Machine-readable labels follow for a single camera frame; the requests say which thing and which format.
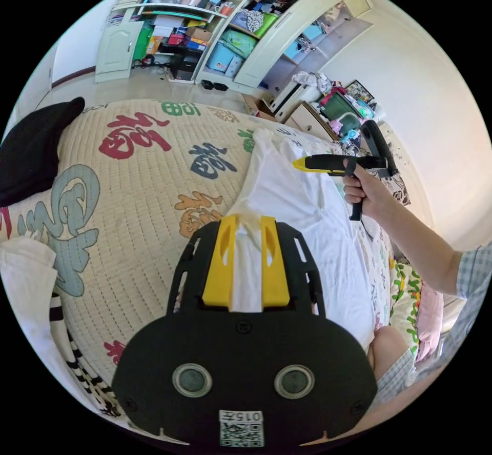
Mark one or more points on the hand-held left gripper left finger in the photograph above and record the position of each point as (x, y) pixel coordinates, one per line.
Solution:
(217, 266)

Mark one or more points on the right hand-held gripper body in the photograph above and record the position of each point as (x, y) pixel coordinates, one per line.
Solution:
(357, 164)

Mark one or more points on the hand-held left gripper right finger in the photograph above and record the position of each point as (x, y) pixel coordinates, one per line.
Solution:
(275, 270)

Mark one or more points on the white t-shirt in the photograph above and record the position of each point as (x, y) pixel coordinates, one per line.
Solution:
(326, 224)

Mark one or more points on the person's right forearm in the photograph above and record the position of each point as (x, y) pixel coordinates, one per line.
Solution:
(419, 247)

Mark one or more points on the person's right hand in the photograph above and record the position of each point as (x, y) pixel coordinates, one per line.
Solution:
(365, 193)

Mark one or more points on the wooden bedside cabinet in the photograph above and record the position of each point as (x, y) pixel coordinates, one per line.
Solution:
(311, 118)

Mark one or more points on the green storage bin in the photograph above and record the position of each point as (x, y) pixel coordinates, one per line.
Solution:
(340, 107)

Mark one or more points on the brown carton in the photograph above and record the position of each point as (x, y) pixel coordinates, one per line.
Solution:
(256, 107)

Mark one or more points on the bed with printed quilt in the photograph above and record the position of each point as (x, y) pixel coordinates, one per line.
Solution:
(146, 201)

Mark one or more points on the green flowered blanket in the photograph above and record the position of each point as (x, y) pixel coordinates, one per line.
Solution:
(405, 301)

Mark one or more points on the white wardrobe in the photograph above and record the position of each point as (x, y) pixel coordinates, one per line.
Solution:
(269, 28)

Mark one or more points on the pink pillow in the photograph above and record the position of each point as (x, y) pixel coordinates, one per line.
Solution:
(429, 316)

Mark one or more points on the person's body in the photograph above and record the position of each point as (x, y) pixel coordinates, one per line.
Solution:
(461, 309)

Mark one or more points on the white shelf unit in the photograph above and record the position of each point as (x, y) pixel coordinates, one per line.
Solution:
(169, 28)

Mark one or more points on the black garment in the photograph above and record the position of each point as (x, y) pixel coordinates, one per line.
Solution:
(30, 155)

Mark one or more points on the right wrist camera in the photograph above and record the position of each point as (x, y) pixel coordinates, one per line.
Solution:
(380, 147)

